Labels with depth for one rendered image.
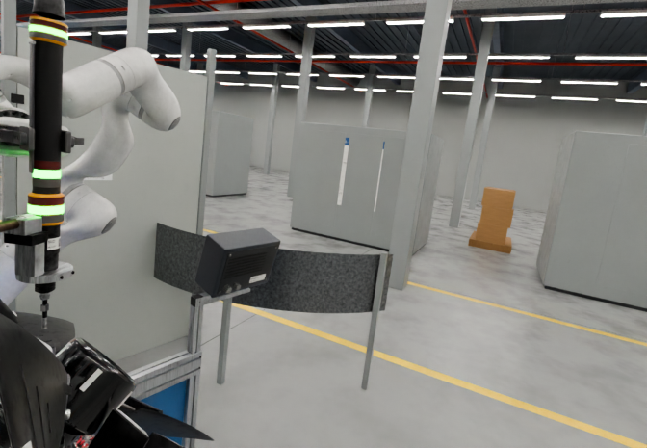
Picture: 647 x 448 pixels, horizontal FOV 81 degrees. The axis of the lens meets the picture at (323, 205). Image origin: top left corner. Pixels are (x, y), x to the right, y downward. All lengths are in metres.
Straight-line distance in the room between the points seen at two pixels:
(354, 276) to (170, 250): 1.25
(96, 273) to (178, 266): 0.48
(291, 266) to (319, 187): 4.63
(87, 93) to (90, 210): 0.46
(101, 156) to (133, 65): 0.33
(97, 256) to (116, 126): 1.61
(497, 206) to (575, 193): 2.36
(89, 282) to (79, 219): 1.50
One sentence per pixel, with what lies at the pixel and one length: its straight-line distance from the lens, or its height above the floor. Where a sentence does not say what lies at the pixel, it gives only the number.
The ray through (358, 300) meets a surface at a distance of 2.57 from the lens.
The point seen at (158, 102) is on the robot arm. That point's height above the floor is 1.65.
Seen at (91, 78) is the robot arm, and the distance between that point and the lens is 0.98.
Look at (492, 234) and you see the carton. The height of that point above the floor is 0.32.
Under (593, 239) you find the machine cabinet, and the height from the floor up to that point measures 0.83.
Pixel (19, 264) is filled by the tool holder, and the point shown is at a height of 1.37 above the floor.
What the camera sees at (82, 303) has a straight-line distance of 2.83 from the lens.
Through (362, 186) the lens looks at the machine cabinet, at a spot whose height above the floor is 1.04.
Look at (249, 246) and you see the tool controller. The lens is 1.33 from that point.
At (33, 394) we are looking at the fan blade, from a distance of 0.42.
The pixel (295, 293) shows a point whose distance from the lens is 2.45.
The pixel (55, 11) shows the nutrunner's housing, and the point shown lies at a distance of 0.68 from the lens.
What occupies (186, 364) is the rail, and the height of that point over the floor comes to 0.84.
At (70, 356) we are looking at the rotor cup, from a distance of 0.66.
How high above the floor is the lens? 1.58
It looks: 8 degrees down
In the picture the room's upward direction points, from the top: 7 degrees clockwise
